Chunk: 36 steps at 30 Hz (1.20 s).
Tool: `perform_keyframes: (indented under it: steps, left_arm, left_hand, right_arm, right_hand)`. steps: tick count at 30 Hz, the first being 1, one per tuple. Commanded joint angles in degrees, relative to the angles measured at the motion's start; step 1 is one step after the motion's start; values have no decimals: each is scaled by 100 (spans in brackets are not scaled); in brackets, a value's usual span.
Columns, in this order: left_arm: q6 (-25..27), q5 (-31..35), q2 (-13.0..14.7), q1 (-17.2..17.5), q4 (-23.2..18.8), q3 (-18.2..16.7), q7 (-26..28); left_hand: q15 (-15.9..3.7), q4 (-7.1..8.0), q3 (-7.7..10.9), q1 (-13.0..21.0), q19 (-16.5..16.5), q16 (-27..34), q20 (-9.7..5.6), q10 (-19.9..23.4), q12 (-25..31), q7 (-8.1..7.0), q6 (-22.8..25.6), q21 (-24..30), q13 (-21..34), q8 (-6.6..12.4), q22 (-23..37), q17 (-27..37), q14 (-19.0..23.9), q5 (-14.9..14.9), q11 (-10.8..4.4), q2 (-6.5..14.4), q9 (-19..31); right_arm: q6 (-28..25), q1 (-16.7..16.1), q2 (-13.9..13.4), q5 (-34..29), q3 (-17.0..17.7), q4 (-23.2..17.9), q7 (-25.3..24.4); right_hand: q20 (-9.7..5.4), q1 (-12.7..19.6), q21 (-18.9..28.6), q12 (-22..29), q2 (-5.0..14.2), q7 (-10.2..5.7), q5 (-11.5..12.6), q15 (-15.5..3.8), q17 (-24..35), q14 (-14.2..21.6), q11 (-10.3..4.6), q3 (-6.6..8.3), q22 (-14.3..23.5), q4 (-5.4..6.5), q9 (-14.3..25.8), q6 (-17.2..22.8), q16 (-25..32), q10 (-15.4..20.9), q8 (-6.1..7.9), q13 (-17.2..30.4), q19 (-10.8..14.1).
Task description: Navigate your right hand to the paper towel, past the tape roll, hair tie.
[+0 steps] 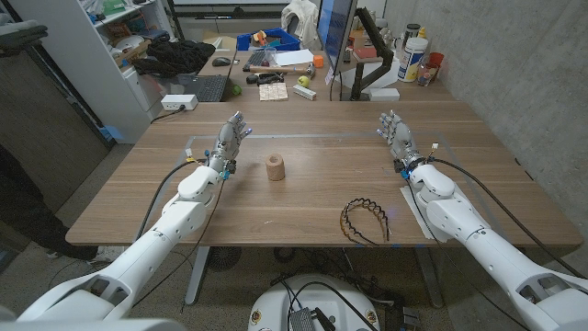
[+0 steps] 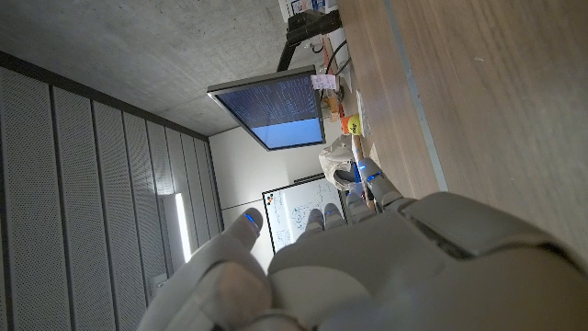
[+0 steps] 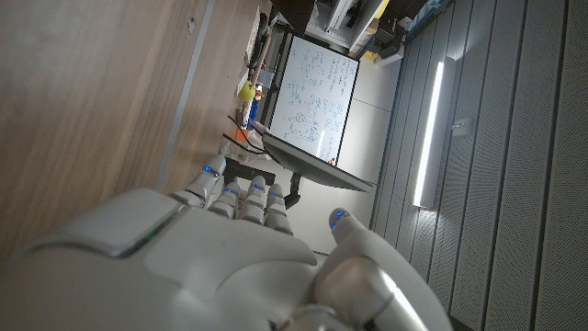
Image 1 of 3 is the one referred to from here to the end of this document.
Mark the person forearm grey sleeve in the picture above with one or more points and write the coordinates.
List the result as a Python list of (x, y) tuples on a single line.
[(20, 39)]

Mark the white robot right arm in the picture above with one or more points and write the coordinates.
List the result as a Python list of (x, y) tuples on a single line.
[(487, 248)]

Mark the tan tape roll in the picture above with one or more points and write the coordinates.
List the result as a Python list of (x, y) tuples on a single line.
[(275, 169)]

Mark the white wipes canister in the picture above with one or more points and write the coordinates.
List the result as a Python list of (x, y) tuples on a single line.
[(411, 60)]

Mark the flat white box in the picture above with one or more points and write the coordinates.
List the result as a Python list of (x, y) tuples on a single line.
[(384, 94)]

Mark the wooden block grid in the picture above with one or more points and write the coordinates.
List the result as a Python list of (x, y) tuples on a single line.
[(273, 91)]

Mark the black laptop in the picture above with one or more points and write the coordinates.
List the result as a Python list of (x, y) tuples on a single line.
[(211, 87)]

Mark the grey table leg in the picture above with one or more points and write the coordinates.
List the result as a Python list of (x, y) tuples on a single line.
[(196, 276), (429, 280)]

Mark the small green ball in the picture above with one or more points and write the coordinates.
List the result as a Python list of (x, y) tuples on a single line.
[(236, 90)]

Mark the white paper sheet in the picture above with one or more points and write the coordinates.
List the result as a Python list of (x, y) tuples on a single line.
[(294, 57)]

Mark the black round floor fan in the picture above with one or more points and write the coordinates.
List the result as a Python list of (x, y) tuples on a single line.
[(223, 258)]

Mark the white paper towel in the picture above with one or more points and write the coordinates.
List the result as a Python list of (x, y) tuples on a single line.
[(415, 209)]

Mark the white hanging jacket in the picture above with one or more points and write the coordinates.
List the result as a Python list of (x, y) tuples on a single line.
[(301, 18)]

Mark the white power adapter box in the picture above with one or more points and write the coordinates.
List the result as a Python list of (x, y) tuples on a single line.
[(178, 101)]

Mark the blue plastic bin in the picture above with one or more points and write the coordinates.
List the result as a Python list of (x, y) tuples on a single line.
[(289, 42)]

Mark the red cup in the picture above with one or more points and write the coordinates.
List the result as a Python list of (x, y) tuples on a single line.
[(436, 59)]

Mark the brown toothed headband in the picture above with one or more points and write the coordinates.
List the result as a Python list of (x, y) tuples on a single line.
[(345, 226)]

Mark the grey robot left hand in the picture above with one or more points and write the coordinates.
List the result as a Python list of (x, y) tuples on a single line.
[(227, 142)]

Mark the clear glass jar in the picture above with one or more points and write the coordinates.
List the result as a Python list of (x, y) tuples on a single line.
[(426, 74)]

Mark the black keyboard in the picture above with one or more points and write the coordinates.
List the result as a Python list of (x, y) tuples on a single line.
[(255, 60)]

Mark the long white box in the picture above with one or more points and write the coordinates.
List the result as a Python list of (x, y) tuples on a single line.
[(304, 92)]

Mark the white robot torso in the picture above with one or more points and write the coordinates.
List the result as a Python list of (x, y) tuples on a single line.
[(275, 303)]

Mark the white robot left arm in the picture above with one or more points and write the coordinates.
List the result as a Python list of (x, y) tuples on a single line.
[(151, 248)]

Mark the black computer mouse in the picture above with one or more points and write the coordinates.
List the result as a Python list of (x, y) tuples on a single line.
[(221, 61)]

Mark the white shelf unit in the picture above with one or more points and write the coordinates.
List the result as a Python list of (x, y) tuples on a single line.
[(87, 69)]

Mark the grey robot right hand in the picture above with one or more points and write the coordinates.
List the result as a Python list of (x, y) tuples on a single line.
[(402, 140)]

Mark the black crumpled jacket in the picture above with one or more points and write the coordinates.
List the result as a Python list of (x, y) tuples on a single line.
[(177, 57)]

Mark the computer monitor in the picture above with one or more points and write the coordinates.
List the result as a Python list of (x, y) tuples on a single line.
[(335, 27)]

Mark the orange cube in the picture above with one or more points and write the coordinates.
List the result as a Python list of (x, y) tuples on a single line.
[(318, 61)]

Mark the person in dark trousers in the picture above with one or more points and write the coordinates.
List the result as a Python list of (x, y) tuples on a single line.
[(18, 207)]

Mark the black tool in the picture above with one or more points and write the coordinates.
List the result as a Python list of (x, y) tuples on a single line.
[(268, 78)]

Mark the black lid bottle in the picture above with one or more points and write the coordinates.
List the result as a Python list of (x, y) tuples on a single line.
[(411, 31)]

